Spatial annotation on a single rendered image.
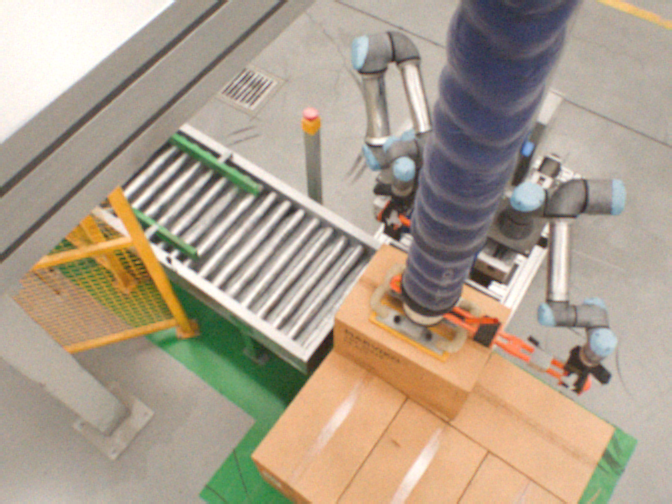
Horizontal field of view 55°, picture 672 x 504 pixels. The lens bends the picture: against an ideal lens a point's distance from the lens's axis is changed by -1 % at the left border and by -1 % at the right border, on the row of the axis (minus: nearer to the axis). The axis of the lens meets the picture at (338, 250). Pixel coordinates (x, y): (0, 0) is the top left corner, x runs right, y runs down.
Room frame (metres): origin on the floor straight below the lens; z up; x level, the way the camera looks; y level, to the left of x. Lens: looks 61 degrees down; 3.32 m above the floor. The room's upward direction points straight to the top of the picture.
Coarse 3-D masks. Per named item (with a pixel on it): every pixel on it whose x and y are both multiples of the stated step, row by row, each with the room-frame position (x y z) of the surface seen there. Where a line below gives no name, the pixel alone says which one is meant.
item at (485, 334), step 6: (480, 324) 0.92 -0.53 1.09; (486, 324) 0.92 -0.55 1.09; (492, 324) 0.92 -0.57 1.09; (498, 324) 0.92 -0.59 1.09; (474, 330) 0.89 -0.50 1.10; (480, 330) 0.90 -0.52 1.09; (486, 330) 0.90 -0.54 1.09; (492, 330) 0.90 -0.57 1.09; (498, 330) 0.89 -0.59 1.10; (474, 336) 0.88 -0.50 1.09; (480, 336) 0.87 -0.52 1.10; (486, 336) 0.87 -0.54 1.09; (492, 336) 0.87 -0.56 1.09; (480, 342) 0.86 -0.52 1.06; (486, 342) 0.85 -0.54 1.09; (492, 342) 0.85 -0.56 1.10
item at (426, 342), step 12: (396, 312) 1.02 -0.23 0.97; (384, 324) 0.97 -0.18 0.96; (396, 324) 0.97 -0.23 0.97; (396, 336) 0.93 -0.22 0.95; (408, 336) 0.92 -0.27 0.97; (420, 336) 0.92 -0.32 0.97; (432, 336) 0.92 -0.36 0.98; (444, 336) 0.92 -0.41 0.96; (420, 348) 0.88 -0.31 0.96; (432, 348) 0.87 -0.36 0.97; (444, 360) 0.83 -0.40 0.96
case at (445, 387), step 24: (384, 264) 1.25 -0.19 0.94; (360, 288) 1.14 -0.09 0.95; (360, 312) 1.03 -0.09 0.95; (480, 312) 1.03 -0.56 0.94; (504, 312) 1.03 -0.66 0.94; (336, 336) 1.01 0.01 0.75; (360, 336) 0.95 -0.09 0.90; (384, 336) 0.93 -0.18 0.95; (360, 360) 0.94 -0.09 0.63; (384, 360) 0.89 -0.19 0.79; (408, 360) 0.84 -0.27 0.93; (432, 360) 0.83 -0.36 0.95; (456, 360) 0.83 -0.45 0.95; (480, 360) 0.83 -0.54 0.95; (408, 384) 0.82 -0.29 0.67; (432, 384) 0.78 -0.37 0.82; (456, 384) 0.74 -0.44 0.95; (456, 408) 0.71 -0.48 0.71
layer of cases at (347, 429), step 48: (336, 384) 0.86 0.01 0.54; (384, 384) 0.86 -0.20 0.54; (480, 384) 0.86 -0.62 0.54; (528, 384) 0.86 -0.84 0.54; (288, 432) 0.65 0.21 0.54; (336, 432) 0.65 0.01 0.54; (384, 432) 0.66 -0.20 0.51; (432, 432) 0.65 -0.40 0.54; (480, 432) 0.65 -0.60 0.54; (528, 432) 0.65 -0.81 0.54; (576, 432) 0.65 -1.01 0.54; (288, 480) 0.46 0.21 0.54; (336, 480) 0.46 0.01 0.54; (384, 480) 0.46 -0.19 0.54; (432, 480) 0.46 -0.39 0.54; (480, 480) 0.46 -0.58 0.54; (528, 480) 0.46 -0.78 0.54; (576, 480) 0.45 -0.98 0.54
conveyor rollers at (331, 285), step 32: (160, 160) 2.08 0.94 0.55; (128, 192) 1.88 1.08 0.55; (192, 192) 1.88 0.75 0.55; (160, 224) 1.68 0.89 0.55; (224, 224) 1.68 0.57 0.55; (288, 224) 1.68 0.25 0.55; (320, 224) 1.70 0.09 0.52; (224, 256) 1.51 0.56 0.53; (288, 256) 1.50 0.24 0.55; (352, 256) 1.50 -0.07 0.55; (256, 288) 1.33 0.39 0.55; (288, 288) 1.34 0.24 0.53; (352, 288) 1.33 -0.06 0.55; (320, 320) 1.17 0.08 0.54
